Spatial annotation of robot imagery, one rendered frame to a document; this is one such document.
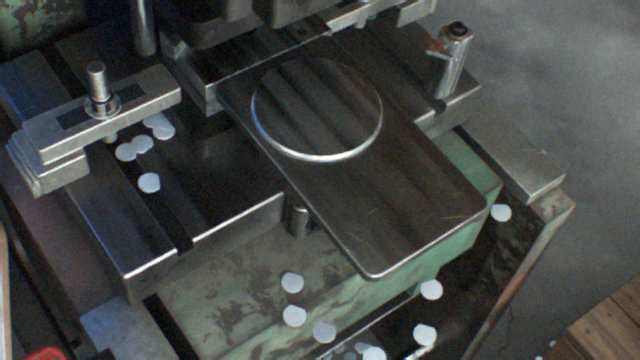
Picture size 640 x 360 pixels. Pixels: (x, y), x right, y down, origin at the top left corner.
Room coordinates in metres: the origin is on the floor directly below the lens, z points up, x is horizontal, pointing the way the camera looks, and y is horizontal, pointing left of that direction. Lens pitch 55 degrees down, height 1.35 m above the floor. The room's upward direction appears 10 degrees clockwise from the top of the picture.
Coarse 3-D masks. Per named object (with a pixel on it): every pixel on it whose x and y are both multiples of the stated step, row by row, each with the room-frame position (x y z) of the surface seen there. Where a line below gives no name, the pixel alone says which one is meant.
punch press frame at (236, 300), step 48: (0, 0) 0.57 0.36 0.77; (48, 0) 0.60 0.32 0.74; (96, 0) 0.71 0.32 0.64; (0, 48) 0.68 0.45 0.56; (48, 48) 0.59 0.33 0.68; (288, 240) 0.42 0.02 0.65; (192, 288) 0.34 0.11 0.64; (240, 288) 0.35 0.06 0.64; (336, 288) 0.38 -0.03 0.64; (384, 288) 0.43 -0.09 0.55; (192, 336) 0.29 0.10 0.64; (240, 336) 0.30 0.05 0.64; (288, 336) 0.34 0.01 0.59
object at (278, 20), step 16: (208, 0) 0.48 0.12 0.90; (224, 0) 0.47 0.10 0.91; (240, 0) 0.47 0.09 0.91; (256, 0) 0.48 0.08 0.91; (272, 0) 0.46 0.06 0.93; (288, 0) 0.47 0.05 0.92; (304, 0) 0.46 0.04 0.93; (320, 0) 0.49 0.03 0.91; (336, 0) 0.50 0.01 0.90; (224, 16) 0.47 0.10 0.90; (240, 16) 0.47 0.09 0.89; (272, 16) 0.46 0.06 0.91; (288, 16) 0.47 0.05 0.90; (304, 16) 0.48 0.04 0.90
